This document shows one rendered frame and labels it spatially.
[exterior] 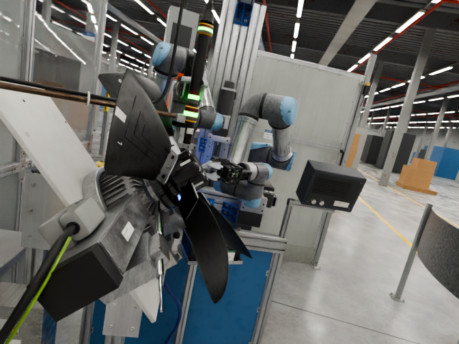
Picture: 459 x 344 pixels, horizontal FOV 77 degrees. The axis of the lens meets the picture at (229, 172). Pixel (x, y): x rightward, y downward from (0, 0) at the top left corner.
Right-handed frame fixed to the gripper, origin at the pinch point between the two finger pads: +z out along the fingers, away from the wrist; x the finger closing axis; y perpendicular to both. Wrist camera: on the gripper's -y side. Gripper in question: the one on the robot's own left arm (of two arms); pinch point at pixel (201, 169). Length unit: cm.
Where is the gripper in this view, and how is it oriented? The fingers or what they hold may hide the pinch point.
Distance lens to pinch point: 105.0
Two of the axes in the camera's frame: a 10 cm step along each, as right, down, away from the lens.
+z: -7.2, 0.0, -7.0
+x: -2.6, 9.3, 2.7
